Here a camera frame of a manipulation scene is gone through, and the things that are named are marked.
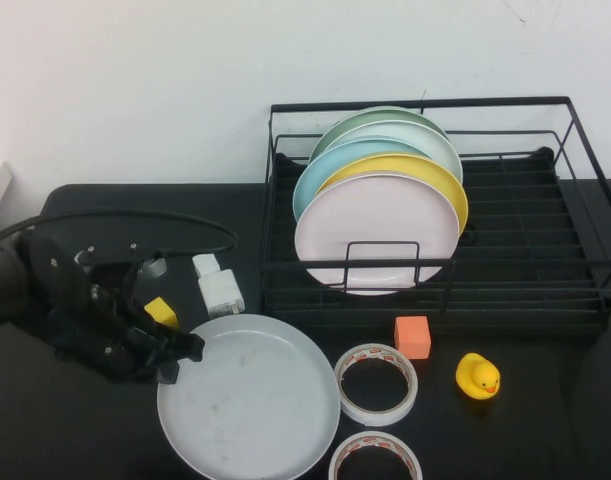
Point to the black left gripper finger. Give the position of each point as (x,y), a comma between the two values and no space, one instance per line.
(177,345)
(168,372)

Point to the large white plug charger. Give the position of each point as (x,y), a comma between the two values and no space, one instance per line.
(219,294)

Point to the yellow round plate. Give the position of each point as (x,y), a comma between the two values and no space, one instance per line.
(450,190)

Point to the orange foam cube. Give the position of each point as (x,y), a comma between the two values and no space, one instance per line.
(412,337)

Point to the small white charger cube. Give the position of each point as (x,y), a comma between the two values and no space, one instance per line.
(205,264)

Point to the pink round plate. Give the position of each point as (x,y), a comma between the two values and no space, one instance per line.
(375,220)

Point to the pale mint round plate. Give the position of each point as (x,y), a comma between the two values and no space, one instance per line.
(425,140)

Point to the yellow rubber duck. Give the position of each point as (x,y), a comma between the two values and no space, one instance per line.
(477,376)

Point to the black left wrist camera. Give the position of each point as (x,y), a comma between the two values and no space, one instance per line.
(125,260)

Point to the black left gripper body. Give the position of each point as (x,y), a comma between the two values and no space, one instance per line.
(75,320)

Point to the green round plate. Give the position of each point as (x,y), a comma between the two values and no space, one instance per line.
(345,125)

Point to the white double-sided tape roll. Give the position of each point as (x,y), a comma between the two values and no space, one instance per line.
(341,397)
(349,443)

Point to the light blue round plate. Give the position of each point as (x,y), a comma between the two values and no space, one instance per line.
(312,177)

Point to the grey round plate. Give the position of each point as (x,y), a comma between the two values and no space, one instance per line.
(250,400)

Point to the yellow foam cube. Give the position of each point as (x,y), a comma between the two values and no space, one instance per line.
(161,310)

